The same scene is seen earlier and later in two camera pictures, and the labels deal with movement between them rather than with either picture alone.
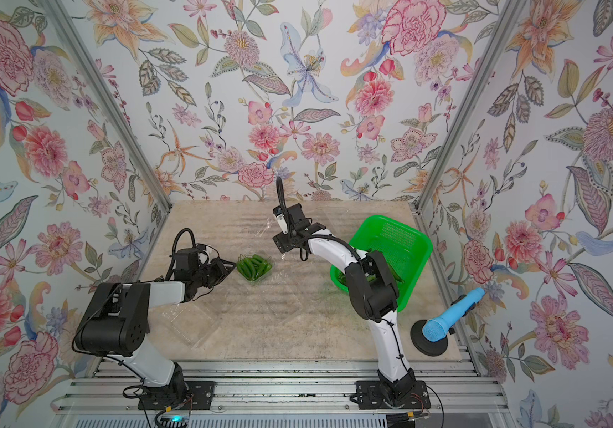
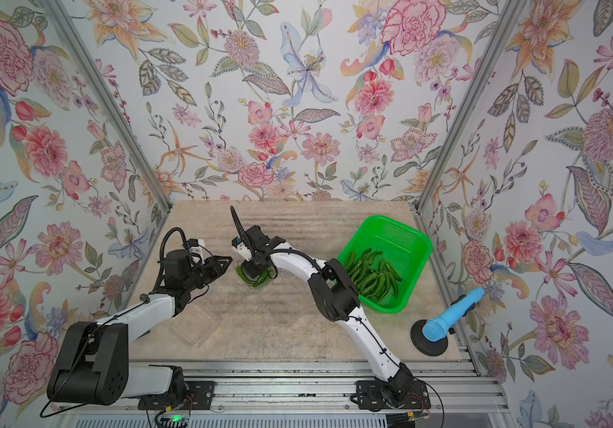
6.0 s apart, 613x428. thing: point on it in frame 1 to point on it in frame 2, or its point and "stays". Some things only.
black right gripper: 281,241 to 246,265
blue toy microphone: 436,329 stays
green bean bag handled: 192,323 stays
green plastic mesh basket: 405,251 stays
